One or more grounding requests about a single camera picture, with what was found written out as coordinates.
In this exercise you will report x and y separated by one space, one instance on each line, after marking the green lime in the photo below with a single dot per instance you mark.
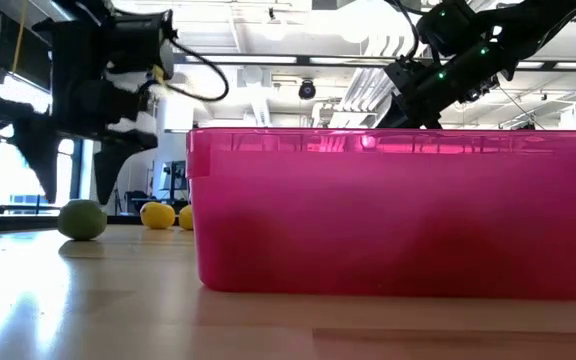
82 220

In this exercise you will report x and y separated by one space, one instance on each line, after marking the black ceiling camera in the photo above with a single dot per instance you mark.
307 90

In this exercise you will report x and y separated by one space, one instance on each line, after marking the background computer monitor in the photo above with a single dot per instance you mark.
174 176

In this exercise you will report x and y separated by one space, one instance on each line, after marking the yellow lemon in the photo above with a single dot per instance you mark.
186 218
157 215

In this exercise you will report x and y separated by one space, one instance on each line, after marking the red plastic bin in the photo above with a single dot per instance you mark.
393 215

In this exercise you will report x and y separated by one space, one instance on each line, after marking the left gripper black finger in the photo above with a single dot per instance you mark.
113 160
38 145

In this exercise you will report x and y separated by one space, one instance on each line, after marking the long ceiling light bar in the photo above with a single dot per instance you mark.
248 59

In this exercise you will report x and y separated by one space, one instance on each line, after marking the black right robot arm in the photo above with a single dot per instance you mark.
518 25

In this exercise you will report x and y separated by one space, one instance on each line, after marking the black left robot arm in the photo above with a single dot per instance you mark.
88 7

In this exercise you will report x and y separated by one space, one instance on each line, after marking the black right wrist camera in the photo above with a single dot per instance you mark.
402 80

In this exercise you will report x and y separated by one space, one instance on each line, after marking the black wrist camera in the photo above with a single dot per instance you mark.
402 80
140 45

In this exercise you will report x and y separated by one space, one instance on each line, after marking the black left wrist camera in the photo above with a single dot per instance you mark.
140 45

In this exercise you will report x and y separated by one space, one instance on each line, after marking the dark window frame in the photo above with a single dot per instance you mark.
79 175

